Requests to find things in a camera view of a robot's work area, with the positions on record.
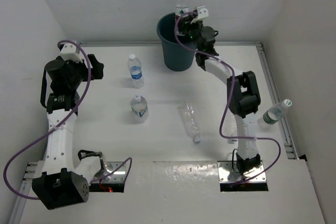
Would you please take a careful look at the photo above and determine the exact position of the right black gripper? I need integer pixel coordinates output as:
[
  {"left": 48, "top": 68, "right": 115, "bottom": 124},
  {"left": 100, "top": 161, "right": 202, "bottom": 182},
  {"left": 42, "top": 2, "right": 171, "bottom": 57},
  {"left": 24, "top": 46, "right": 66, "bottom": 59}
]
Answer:
[{"left": 178, "top": 13, "right": 203, "bottom": 52}]

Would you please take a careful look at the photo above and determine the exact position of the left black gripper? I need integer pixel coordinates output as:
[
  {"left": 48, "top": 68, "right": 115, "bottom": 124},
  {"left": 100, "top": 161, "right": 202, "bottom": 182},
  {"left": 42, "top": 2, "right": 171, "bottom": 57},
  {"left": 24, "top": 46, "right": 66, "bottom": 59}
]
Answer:
[{"left": 59, "top": 54, "right": 102, "bottom": 89}]

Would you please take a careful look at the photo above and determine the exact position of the red cap bottle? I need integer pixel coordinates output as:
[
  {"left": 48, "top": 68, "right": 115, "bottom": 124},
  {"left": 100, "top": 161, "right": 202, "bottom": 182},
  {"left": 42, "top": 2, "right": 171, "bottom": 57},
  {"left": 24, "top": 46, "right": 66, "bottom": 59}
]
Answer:
[{"left": 175, "top": 0, "right": 189, "bottom": 19}]

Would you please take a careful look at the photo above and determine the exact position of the short round water bottle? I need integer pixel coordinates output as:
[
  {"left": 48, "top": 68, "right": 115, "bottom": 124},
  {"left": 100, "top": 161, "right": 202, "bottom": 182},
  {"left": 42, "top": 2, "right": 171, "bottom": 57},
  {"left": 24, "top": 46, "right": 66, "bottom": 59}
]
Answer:
[{"left": 130, "top": 94, "right": 149, "bottom": 123}]

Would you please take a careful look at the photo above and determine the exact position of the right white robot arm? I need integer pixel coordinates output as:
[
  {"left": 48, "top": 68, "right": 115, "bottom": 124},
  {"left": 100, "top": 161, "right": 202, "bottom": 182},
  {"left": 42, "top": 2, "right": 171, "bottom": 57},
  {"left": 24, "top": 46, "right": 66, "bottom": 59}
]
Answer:
[{"left": 174, "top": 12, "right": 261, "bottom": 174}]

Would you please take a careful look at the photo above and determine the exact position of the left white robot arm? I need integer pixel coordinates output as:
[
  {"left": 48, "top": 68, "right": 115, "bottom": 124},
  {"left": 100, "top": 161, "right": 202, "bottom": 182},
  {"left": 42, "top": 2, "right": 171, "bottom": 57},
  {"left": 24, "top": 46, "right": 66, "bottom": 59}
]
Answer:
[{"left": 32, "top": 56, "right": 105, "bottom": 210}]

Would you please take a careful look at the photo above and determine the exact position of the dark teal plastic bin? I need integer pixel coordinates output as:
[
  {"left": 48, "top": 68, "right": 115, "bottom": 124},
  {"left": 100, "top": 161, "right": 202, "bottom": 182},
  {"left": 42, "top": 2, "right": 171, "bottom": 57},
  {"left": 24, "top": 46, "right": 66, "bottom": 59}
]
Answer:
[{"left": 156, "top": 13, "right": 195, "bottom": 71}]

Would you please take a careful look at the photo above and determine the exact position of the tall upright water bottle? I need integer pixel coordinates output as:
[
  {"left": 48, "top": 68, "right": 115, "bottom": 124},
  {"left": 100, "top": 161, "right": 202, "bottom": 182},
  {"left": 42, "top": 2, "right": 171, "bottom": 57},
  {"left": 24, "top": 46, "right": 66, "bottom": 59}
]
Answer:
[{"left": 128, "top": 54, "right": 144, "bottom": 88}]

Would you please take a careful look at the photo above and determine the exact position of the crushed clear bottle lying centre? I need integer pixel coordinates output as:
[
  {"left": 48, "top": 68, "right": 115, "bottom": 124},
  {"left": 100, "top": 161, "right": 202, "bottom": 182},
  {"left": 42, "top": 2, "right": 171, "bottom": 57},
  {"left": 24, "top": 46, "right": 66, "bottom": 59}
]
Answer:
[{"left": 178, "top": 101, "right": 201, "bottom": 144}]

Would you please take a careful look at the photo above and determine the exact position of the clear bottle lying right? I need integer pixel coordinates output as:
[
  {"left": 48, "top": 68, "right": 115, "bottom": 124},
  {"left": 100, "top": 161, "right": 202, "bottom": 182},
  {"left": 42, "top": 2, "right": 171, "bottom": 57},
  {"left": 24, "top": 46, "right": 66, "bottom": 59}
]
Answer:
[{"left": 226, "top": 119, "right": 238, "bottom": 145}]

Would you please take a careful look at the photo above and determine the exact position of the green label bottle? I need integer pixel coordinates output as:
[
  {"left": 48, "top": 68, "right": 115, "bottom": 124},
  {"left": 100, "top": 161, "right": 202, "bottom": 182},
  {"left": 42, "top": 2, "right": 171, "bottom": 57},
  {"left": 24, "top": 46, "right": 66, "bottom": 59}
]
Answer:
[{"left": 258, "top": 99, "right": 292, "bottom": 129}]

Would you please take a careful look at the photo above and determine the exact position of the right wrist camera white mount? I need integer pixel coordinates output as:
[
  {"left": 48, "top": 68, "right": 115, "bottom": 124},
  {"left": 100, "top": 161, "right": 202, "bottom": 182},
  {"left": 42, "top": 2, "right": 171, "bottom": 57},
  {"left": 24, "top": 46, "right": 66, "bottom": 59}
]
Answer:
[{"left": 191, "top": 5, "right": 209, "bottom": 24}]

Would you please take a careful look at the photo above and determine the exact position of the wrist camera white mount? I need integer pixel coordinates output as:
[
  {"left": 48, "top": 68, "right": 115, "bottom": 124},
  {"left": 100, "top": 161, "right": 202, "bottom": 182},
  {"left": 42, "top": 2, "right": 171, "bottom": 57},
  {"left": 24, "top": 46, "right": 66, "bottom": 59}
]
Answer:
[
  {"left": 191, "top": 5, "right": 209, "bottom": 24},
  {"left": 60, "top": 43, "right": 82, "bottom": 63}
]

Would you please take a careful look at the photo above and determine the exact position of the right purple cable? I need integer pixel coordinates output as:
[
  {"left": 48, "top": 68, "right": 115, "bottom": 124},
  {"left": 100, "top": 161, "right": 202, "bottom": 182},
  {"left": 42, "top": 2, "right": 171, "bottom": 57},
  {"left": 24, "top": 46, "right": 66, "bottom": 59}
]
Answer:
[{"left": 175, "top": 11, "right": 283, "bottom": 184}]

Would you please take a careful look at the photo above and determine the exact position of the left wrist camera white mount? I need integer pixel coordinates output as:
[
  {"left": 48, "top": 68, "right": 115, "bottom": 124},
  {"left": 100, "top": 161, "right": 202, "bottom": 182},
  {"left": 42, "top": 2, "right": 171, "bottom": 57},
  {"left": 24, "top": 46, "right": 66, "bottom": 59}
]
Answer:
[{"left": 60, "top": 43, "right": 82, "bottom": 63}]

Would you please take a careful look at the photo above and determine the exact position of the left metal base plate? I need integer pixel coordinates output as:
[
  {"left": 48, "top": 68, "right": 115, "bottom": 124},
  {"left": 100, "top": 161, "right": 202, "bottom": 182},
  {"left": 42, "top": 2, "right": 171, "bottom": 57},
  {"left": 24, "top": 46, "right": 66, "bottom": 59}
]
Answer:
[{"left": 91, "top": 162, "right": 127, "bottom": 184}]

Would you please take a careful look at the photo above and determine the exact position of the metal base plate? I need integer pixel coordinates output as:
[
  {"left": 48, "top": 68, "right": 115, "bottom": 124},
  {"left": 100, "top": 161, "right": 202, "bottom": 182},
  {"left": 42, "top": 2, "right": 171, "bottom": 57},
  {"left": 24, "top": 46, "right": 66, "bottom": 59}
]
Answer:
[
  {"left": 217, "top": 161, "right": 267, "bottom": 184},
  {"left": 91, "top": 162, "right": 127, "bottom": 184}
]

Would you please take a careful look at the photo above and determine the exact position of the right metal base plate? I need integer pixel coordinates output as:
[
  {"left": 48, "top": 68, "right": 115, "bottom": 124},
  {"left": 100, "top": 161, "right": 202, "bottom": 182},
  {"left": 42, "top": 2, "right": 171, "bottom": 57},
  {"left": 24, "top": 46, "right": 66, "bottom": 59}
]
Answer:
[{"left": 217, "top": 161, "right": 267, "bottom": 184}]

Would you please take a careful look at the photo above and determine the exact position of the left aluminium rail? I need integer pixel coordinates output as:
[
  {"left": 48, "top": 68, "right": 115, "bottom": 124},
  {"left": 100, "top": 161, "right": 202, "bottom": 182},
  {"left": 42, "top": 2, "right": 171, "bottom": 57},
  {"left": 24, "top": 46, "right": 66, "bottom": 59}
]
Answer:
[{"left": 8, "top": 162, "right": 38, "bottom": 224}]

